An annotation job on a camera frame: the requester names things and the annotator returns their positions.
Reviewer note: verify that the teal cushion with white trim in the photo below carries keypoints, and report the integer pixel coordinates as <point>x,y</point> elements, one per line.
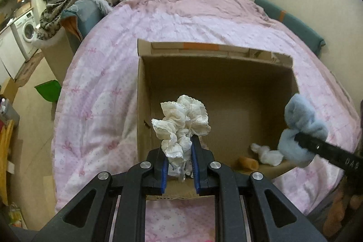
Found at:
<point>85,12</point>

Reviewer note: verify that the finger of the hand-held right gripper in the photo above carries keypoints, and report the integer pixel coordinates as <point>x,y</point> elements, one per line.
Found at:
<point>326,150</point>

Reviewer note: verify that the white lace-trimmed cloth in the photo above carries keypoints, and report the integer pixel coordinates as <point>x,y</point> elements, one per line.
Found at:
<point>181,117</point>

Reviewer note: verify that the brown carton under blanket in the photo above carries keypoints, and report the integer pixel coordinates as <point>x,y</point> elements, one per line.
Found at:
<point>59,60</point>

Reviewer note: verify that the red and yellow rack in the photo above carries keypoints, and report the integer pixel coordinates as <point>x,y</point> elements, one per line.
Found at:
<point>5,159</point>

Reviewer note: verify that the grey storage bin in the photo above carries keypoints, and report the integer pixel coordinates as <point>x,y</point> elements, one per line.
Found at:
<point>10,114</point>

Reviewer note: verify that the white washing machine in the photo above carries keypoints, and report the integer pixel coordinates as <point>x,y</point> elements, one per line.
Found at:
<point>27,29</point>

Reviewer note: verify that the white kitchen cabinet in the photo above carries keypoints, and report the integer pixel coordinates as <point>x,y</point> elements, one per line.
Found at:
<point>11,52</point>

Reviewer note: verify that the light blue fluffy sock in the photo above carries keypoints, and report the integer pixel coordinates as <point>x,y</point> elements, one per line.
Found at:
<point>300,117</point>

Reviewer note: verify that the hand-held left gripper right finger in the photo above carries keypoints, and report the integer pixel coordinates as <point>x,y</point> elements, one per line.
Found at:
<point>197,174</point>

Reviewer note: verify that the teal headboard cushion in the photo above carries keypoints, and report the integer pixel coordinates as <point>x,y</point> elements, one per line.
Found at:
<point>295,23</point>

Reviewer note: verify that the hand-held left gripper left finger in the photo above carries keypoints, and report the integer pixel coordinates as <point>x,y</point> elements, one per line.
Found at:
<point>163,174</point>

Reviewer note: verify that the person's right hand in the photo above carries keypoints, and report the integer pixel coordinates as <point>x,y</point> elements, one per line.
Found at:
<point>337,210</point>

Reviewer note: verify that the brown cardboard box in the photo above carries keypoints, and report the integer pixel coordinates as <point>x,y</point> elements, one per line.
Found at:
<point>227,94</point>

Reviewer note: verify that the patterned floor mat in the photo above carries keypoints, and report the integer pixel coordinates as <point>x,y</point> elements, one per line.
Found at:
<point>28,66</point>

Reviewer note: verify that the pink patterned bed quilt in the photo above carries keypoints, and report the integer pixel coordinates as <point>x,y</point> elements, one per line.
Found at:
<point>113,66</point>

